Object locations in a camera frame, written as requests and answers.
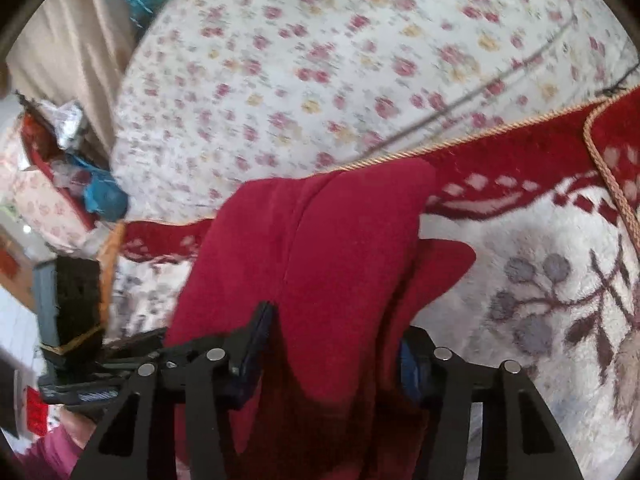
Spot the dark red fleece garment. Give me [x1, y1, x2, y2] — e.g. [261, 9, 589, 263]
[167, 158, 475, 479]

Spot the red sleeve forearm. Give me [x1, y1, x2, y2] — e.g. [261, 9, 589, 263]
[17, 426, 82, 480]

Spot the person's left hand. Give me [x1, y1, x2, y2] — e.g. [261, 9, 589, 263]
[60, 408, 96, 450]

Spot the blue plastic bag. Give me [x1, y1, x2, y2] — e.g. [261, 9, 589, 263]
[68, 155, 129, 222]

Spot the red and white floral blanket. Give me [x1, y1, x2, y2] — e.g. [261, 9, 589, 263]
[106, 92, 639, 479]

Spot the beige curtain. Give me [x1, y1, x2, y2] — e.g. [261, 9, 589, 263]
[1, 0, 136, 156]

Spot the white floral bed sheet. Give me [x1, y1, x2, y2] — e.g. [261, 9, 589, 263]
[112, 0, 638, 223]

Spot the black charger cable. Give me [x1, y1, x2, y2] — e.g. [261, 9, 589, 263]
[349, 14, 640, 156]

